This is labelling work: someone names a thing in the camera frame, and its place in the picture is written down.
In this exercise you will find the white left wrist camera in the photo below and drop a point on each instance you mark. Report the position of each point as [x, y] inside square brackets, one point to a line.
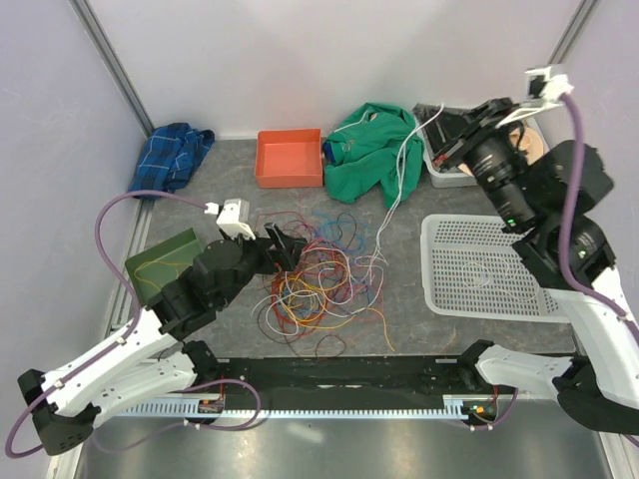
[232, 218]

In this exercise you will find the large white perforated basket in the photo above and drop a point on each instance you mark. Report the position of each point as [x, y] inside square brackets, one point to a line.
[470, 269]

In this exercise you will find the green plastic tray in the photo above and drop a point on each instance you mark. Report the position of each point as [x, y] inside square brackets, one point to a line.
[150, 270]

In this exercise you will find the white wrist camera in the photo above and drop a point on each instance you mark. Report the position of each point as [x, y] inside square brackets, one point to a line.
[232, 218]
[545, 87]

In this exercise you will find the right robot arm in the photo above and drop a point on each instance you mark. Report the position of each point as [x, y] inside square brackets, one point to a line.
[546, 204]

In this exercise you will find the small white perforated basket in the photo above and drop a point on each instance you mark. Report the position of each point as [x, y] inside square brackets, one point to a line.
[457, 177]

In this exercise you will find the blue plaid cloth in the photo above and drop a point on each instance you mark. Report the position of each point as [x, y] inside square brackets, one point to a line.
[169, 159]

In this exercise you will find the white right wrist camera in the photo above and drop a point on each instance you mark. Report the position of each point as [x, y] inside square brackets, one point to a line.
[545, 87]

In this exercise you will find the beige bucket hat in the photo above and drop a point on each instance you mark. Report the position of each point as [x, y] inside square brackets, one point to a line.
[530, 143]

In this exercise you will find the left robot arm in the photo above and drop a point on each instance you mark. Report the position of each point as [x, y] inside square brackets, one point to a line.
[152, 353]

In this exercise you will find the light blue cable duct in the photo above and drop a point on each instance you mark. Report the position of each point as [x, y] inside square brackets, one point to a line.
[192, 408]

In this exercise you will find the orange plastic tray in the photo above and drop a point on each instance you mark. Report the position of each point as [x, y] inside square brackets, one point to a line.
[288, 159]

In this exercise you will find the green jacket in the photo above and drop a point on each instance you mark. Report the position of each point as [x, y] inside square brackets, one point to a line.
[376, 145]

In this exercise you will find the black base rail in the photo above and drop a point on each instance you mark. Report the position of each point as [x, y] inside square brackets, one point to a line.
[358, 380]

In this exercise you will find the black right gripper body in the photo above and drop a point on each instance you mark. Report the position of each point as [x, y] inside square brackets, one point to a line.
[495, 161]

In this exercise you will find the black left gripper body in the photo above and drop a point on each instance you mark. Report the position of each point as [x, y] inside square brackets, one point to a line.
[274, 259]

